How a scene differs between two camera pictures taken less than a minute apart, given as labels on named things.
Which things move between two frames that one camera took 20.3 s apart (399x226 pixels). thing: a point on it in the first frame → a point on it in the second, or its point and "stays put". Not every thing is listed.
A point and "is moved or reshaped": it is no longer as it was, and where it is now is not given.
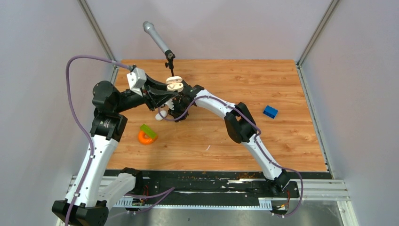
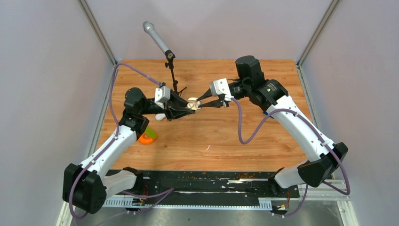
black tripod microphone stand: [170, 56] stays put
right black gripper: [175, 113] → [217, 103]
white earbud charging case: [163, 114] stays put
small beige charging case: [174, 83] is moved or reshaped
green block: [148, 131] stays put
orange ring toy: [143, 140] stays put
